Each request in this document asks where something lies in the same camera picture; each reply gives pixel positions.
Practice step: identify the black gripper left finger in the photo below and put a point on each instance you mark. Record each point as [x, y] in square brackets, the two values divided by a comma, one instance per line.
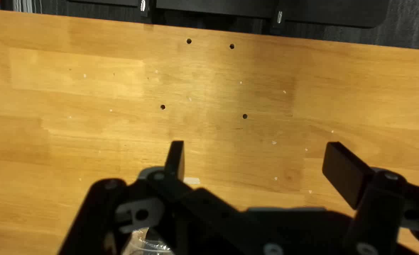
[175, 161]

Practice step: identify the black flat metal plate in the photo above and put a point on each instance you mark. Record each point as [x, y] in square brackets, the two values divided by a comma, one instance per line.
[265, 12]

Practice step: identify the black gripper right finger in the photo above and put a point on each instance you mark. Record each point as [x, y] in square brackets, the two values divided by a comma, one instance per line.
[345, 171]

